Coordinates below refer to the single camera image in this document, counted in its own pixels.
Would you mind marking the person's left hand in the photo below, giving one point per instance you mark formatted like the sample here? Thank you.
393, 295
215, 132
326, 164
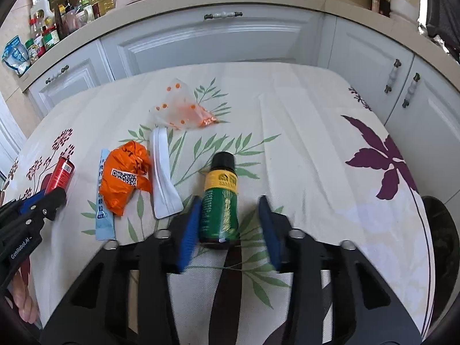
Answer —
25, 302

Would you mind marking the orange plastic bag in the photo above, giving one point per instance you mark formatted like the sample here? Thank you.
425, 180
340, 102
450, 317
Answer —
124, 181

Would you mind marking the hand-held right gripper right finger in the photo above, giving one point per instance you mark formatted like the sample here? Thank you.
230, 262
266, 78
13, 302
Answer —
269, 231

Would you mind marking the green bottle with black cap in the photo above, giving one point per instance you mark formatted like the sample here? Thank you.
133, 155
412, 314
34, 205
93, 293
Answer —
219, 205

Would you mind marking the clear bag with orange dots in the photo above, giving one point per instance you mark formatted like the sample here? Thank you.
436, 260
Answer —
179, 109

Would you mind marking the blue white pouch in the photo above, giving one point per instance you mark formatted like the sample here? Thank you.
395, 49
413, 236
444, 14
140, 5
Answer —
16, 57

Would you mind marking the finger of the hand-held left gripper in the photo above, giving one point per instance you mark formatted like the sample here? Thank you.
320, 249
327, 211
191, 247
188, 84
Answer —
54, 203
32, 204

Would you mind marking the red can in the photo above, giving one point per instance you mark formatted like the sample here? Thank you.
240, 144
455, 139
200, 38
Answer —
61, 174

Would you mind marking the black trash bin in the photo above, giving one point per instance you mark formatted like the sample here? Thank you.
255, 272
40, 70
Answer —
444, 240

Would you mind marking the light blue sachet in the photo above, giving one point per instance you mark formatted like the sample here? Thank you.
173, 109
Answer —
105, 222

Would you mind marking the floral tablecloth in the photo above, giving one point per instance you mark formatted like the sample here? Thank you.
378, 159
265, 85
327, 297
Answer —
305, 151

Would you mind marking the group of condiment bottles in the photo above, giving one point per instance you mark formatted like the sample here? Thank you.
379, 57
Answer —
68, 10

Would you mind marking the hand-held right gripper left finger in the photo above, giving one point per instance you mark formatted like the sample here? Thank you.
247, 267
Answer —
188, 231

